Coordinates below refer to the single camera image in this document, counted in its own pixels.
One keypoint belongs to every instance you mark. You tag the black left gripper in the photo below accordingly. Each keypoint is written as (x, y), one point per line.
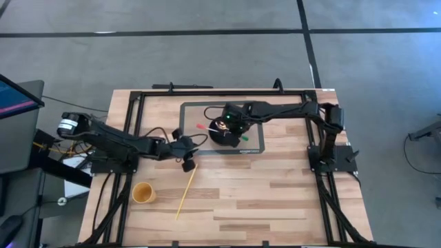
(179, 148)

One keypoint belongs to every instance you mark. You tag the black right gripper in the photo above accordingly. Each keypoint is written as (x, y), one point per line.
(237, 120)

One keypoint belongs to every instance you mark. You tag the yellow chopstick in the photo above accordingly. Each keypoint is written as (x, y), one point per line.
(186, 191)

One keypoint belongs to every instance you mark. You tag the yellow cup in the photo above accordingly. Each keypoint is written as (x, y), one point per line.
(144, 193)

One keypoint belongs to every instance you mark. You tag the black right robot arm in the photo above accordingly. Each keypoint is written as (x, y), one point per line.
(282, 109)

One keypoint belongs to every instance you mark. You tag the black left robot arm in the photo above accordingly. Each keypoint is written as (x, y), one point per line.
(113, 141)

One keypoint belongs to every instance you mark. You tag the grey-edged silicone baking mat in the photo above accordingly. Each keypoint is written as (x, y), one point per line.
(193, 137)

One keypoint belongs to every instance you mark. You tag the black bowl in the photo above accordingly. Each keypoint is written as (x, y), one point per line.
(218, 140)

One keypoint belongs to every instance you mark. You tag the black bar with clamp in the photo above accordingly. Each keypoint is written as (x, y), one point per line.
(186, 86)

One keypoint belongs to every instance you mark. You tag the black clamp hook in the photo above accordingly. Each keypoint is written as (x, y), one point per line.
(278, 86)

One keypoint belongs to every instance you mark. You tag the white paper sheet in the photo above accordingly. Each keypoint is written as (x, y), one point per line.
(74, 187)

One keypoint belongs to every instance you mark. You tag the black diagonal beam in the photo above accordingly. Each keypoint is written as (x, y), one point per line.
(62, 171)

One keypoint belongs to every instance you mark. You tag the white round puck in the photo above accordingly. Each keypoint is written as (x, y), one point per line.
(62, 201)

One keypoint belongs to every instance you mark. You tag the computer monitor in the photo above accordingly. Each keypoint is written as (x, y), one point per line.
(13, 98)

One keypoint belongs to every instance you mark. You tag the black metal table frame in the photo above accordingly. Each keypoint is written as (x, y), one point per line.
(193, 93)

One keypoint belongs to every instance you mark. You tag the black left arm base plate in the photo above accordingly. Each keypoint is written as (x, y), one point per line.
(113, 167)

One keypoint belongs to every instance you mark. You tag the black table edge bracket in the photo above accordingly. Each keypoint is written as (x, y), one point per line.
(175, 244)
(265, 244)

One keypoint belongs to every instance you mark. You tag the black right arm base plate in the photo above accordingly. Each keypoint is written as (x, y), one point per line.
(344, 162)

